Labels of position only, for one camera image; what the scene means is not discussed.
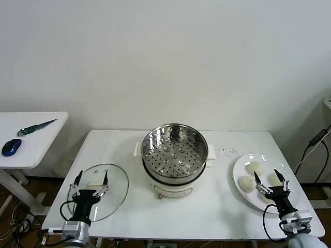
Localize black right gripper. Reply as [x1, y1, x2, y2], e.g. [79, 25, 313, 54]
[253, 169, 296, 214]

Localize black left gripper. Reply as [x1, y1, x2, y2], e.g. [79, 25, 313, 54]
[69, 169, 110, 222]

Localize white steamed baozi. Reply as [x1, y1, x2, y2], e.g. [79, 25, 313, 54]
[258, 193, 275, 205]
[267, 173, 285, 186]
[247, 161, 265, 176]
[237, 175, 257, 193]

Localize round glass pot lid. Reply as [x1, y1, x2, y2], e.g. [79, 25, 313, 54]
[67, 162, 129, 222]

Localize perforated steel steamer basket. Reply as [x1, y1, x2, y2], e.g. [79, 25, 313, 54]
[141, 123, 209, 185]

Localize large white plate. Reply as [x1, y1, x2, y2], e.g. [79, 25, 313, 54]
[232, 153, 302, 214]

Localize dark crumb specks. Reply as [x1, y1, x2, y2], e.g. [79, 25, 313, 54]
[216, 147, 236, 157]

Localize small white side table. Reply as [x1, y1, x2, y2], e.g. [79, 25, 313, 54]
[0, 111, 69, 215]

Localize large white work table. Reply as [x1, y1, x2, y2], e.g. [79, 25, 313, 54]
[41, 129, 326, 248]

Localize white electric cooker pot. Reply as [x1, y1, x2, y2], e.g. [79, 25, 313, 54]
[133, 141, 217, 200]

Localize blue computer mouse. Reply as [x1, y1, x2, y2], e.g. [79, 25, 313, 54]
[2, 138, 22, 157]

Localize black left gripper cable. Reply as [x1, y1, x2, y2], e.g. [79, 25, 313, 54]
[59, 200, 78, 222]

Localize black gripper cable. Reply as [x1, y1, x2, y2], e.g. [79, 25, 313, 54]
[262, 204, 289, 243]
[59, 200, 78, 222]

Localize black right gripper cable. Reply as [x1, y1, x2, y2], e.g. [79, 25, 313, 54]
[262, 204, 289, 243]

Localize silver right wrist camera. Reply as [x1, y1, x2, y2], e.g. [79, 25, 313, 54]
[280, 209, 313, 235]

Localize black power adapter cable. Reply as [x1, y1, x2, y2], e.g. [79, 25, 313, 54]
[294, 128, 331, 184]

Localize green handled knife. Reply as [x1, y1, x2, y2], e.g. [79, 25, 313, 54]
[17, 118, 58, 137]

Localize tangled floor cables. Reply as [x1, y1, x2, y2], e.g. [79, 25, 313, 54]
[0, 193, 50, 248]

